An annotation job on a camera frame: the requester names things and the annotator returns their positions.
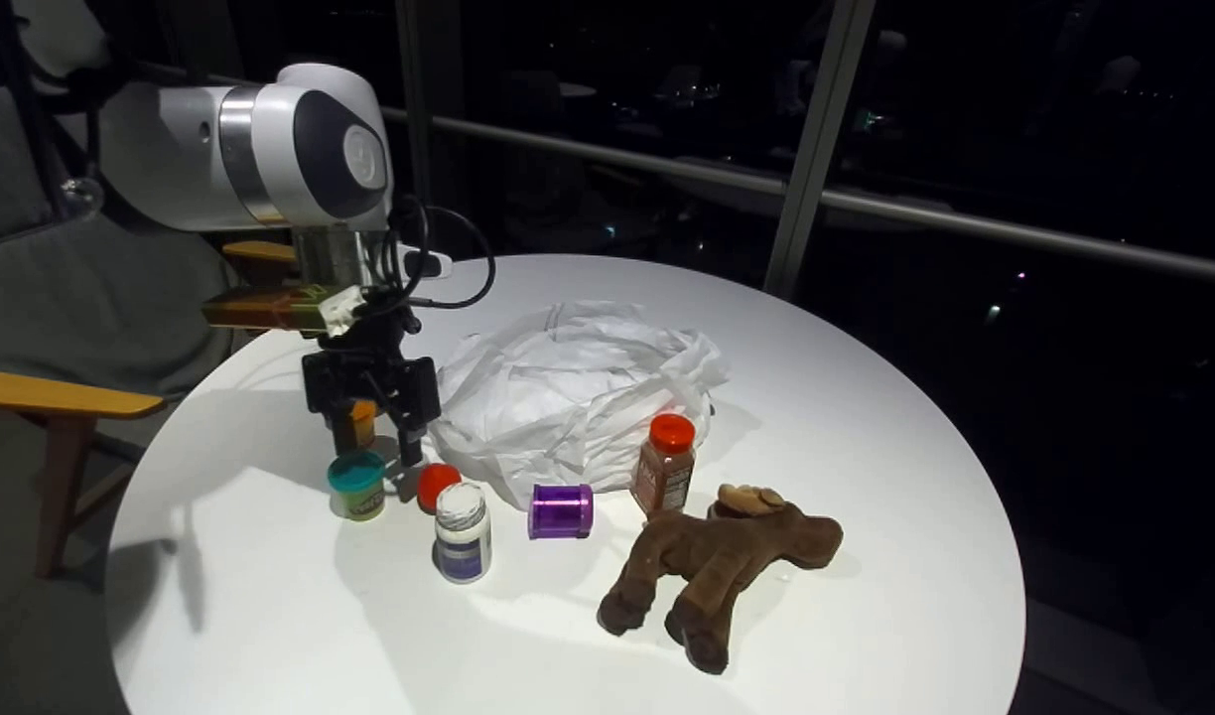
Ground red lid dough tub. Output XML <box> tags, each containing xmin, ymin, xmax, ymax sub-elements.
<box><xmin>412</xmin><ymin>461</ymin><xmax>468</xmax><ymax>515</ymax></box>

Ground vertical window post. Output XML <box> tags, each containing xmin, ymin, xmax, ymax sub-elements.
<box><xmin>763</xmin><ymin>0</ymin><xmax>876</xmax><ymax>299</ymax></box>

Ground dark purple lid dough tub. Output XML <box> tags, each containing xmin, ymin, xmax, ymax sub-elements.
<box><xmin>522</xmin><ymin>482</ymin><xmax>599</xmax><ymax>543</ymax></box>

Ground teal lid dough tub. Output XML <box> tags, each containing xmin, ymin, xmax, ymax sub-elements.
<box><xmin>321</xmin><ymin>448</ymin><xmax>391</xmax><ymax>523</ymax></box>

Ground grey armchair with wooden arms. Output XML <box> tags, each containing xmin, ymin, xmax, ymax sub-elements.
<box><xmin>0</xmin><ymin>85</ymin><xmax>321</xmax><ymax>715</ymax></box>

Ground white plastic bag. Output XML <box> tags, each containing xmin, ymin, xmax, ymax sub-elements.
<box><xmin>423</xmin><ymin>299</ymin><xmax>729</xmax><ymax>511</ymax></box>

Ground orange lid dough tub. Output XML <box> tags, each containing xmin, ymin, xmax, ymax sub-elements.
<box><xmin>344</xmin><ymin>399</ymin><xmax>379</xmax><ymax>453</ymax></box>

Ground white pill bottle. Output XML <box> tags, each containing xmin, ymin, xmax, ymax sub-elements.
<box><xmin>430</xmin><ymin>475</ymin><xmax>497</xmax><ymax>585</ymax></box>

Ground brown plush moose toy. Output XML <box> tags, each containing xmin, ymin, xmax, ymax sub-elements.
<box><xmin>591</xmin><ymin>482</ymin><xmax>850</xmax><ymax>678</ymax></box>

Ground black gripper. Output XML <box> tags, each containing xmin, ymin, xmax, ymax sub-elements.
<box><xmin>296</xmin><ymin>290</ymin><xmax>449</xmax><ymax>475</ymax></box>

